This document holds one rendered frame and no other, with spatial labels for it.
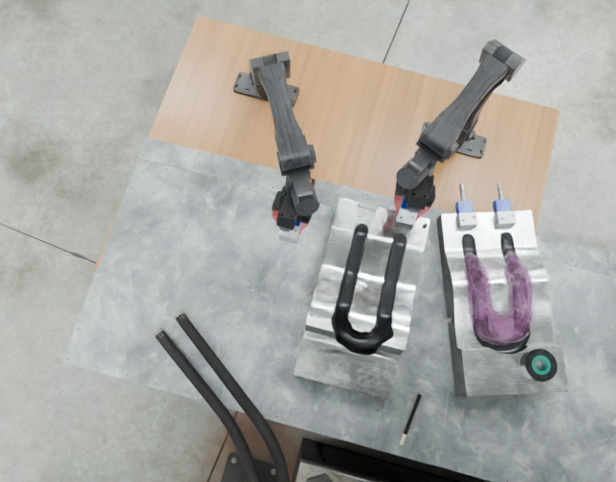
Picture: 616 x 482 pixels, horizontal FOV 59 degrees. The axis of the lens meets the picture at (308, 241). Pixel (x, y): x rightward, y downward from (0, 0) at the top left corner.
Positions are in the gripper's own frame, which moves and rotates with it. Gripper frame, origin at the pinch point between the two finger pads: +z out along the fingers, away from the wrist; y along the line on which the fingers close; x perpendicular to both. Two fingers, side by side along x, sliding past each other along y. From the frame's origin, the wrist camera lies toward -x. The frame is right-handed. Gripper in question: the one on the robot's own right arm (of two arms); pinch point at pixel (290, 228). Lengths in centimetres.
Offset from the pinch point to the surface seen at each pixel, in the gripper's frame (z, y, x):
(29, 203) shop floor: 81, -126, 52
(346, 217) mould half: 1.3, 13.7, 10.2
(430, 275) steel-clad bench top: 12.8, 41.2, 7.1
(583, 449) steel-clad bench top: 29, 89, -25
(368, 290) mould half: 9.2, 24.1, -6.5
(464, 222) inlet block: -1.6, 45.8, 16.7
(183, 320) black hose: 24.3, -22.8, -20.8
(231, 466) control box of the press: 118, -7, -23
